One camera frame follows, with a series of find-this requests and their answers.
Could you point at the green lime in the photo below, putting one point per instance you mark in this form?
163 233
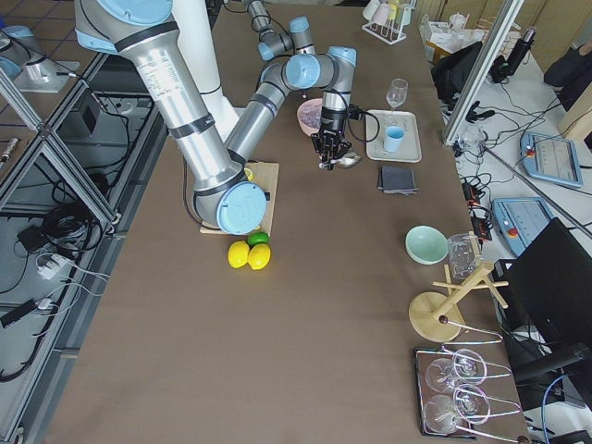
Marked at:
257 238

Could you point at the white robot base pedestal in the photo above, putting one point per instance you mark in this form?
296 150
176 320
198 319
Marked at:
197 48

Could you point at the cream rectangular tray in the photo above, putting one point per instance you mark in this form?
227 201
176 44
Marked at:
410 150

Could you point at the pink ribbed bowl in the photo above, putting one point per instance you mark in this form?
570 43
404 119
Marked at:
306 130

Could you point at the upside-down wine glass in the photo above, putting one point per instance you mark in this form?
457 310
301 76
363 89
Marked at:
445 374
466 406

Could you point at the light blue cup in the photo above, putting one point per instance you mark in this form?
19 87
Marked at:
393 137

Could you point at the blue teach pendant lower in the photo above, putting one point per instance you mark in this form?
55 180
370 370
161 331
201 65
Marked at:
520 220

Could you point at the blue teach pendant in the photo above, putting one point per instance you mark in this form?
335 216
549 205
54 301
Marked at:
551 158
520 220

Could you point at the clear glass on stand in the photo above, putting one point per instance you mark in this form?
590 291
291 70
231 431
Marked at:
464 254

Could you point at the dark tray with glass holder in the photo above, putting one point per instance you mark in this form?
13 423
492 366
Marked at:
499 407

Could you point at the upside-down wine glass upper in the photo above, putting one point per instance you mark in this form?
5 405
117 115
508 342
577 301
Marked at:
445 374

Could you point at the aluminium frame post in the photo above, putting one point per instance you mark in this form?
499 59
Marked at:
495 38

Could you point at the white wire cup rack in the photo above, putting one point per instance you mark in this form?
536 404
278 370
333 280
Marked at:
386 20

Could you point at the upside-down wine glass lower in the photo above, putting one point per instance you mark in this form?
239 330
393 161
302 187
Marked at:
466 406

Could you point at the yellow lemon right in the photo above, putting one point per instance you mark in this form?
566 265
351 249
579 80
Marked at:
259 256

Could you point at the yellow lemon left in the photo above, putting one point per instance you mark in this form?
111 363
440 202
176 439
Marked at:
238 253

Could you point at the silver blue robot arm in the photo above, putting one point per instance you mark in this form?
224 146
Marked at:
170 44
273 43

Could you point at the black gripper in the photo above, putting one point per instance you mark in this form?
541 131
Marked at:
331 121

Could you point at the blue teach pendant upper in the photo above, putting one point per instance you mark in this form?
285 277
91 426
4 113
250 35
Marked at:
551 158

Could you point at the bamboo cutting board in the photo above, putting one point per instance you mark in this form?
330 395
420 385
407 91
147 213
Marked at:
266 194

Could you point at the mint green bowl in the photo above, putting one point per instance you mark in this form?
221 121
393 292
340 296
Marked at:
426 245

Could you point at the clear wine glass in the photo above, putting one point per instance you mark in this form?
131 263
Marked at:
397 93

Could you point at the wooden cup tree stand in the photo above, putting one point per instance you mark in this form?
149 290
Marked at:
436 317

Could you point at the grey folded cloth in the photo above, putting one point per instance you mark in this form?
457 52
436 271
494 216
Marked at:
396 180

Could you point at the clear plastic ice cubes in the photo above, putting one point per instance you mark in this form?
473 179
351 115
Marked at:
310 113

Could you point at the silver metal ice scoop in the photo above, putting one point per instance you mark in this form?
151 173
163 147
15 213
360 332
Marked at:
344 162

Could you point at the black monitor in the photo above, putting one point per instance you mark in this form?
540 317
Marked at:
552 281

